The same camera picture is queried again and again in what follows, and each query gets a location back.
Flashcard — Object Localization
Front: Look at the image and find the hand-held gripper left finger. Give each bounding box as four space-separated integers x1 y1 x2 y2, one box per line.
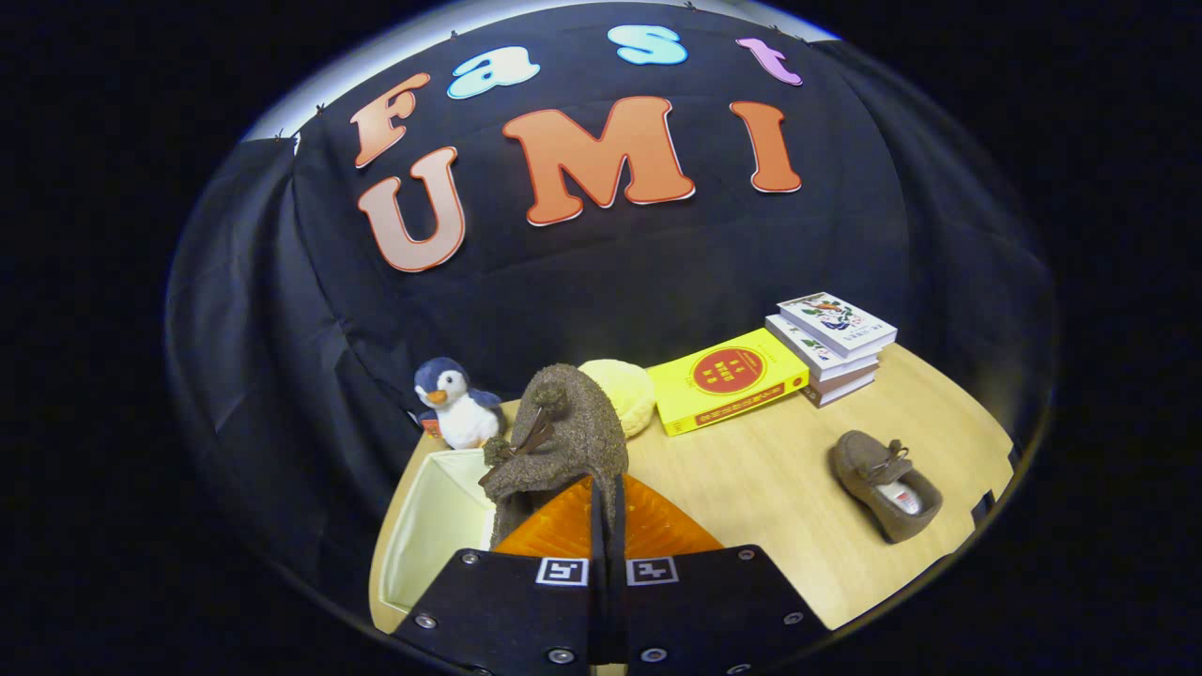
393 475 604 676

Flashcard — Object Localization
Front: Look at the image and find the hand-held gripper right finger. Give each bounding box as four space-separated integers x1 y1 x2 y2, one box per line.
607 473 834 675

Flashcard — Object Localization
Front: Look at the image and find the beige fabric storage box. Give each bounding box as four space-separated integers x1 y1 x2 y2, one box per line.
378 448 501 616

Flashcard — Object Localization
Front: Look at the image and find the brown suede shoe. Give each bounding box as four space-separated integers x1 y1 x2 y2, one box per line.
478 363 630 555
828 430 944 545

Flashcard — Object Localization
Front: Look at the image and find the penguin plush toy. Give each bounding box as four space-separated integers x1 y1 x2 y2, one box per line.
411 357 509 451

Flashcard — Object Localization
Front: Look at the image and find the yellow book with red circle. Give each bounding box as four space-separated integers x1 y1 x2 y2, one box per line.
646 328 810 438

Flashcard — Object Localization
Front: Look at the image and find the yellow round plush bun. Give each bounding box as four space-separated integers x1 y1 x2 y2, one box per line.
578 360 657 439

